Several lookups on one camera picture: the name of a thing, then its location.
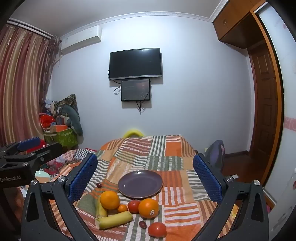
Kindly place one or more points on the wall-mounted black television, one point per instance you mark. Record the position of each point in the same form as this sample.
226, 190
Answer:
135, 63

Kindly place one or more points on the wardrobe with white sliding door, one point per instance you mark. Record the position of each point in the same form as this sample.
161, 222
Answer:
286, 92

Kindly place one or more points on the purple ceramic plate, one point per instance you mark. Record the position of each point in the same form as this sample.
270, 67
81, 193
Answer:
138, 184

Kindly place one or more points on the small black wall monitor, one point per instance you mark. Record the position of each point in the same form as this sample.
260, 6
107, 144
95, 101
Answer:
135, 90

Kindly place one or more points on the white air conditioner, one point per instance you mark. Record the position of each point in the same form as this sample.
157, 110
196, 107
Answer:
81, 40

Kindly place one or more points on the orange cardboard box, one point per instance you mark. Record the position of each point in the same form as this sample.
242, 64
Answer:
60, 128

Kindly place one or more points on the striped red curtain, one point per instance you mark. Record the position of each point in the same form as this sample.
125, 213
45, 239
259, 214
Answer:
18, 81

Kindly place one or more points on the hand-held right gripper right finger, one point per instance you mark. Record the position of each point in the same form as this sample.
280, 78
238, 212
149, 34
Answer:
207, 178

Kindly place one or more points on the yellow plastic chair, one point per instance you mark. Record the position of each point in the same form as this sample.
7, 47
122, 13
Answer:
132, 132

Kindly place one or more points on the dark patterned cloth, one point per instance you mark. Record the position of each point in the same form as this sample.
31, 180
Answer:
67, 100

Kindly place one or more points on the striped patchwork blanket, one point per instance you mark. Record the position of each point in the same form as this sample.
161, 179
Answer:
171, 162

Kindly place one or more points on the brown wooden door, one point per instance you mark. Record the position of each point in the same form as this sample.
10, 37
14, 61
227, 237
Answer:
263, 99

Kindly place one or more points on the curtain rail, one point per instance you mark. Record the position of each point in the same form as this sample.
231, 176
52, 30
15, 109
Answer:
27, 28

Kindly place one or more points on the large orange with sticker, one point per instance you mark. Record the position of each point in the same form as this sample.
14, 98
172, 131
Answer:
148, 208

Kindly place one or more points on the checkered patchwork quilt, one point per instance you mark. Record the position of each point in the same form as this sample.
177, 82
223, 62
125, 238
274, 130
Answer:
76, 154

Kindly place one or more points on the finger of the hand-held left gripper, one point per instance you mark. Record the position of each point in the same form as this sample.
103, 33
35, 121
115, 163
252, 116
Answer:
47, 150
29, 143

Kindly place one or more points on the dark red jujube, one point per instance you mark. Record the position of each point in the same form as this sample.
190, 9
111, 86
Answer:
142, 224

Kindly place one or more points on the red plastic bag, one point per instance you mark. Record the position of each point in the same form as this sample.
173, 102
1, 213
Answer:
46, 120

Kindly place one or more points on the small mandarin orange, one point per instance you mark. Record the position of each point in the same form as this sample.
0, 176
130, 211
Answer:
122, 208

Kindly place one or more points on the yellow banana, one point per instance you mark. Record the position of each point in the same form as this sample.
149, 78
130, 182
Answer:
115, 220
100, 208

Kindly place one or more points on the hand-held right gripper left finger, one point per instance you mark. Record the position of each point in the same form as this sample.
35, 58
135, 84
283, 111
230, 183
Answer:
83, 178

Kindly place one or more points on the wooden overhead cabinet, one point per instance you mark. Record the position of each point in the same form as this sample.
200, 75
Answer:
231, 23

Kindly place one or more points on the red tomato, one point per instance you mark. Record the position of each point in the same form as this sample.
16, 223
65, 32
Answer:
157, 229
133, 206

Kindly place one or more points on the green patterned storage box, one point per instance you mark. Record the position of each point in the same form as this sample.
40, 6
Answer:
63, 138

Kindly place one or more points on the purple backpack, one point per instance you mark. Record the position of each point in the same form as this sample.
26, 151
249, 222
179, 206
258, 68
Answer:
216, 154

